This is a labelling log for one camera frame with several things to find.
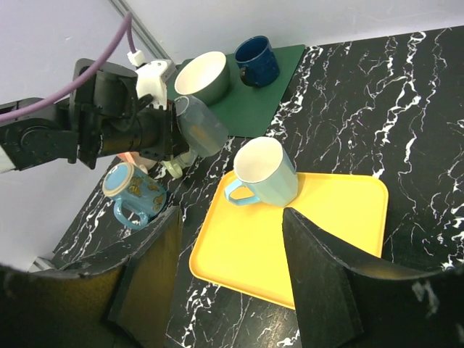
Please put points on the dark blue mug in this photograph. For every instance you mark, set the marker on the dark blue mug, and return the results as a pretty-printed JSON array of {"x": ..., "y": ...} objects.
[{"x": 258, "y": 66}]

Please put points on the white mug blue handle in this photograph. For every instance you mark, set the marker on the white mug blue handle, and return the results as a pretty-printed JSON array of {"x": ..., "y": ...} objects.
[{"x": 264, "y": 173}]

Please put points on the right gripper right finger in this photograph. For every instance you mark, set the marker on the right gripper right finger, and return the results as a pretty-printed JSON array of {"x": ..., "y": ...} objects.
[{"x": 345, "y": 297}]

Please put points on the pink mug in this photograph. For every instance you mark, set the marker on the pink mug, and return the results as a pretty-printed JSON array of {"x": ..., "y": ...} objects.
[{"x": 135, "y": 158}]

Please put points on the light green mug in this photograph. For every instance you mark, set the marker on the light green mug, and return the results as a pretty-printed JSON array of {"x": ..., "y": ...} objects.
[{"x": 174, "y": 169}]

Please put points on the orange plastic tray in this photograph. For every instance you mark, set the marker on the orange plastic tray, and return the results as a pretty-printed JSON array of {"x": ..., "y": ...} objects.
[{"x": 241, "y": 248}]

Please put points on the cream bowl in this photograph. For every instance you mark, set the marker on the cream bowl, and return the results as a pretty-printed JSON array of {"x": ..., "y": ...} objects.
[{"x": 207, "y": 77}]

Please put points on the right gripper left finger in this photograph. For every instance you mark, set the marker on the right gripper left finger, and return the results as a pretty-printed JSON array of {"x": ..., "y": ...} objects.
[{"x": 119, "y": 296}]

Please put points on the dark green mat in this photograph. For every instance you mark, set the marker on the dark green mat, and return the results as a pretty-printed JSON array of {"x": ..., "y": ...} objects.
[{"x": 247, "y": 111}]

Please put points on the white interior grey mug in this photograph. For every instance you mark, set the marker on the white interior grey mug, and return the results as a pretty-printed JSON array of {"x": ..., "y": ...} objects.
[{"x": 200, "y": 127}]

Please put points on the orange interior blue mug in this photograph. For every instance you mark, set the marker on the orange interior blue mug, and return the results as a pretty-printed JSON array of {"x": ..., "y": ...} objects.
[{"x": 137, "y": 197}]

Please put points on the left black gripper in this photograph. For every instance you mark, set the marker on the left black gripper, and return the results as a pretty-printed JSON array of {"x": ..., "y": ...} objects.
[{"x": 154, "y": 134}]

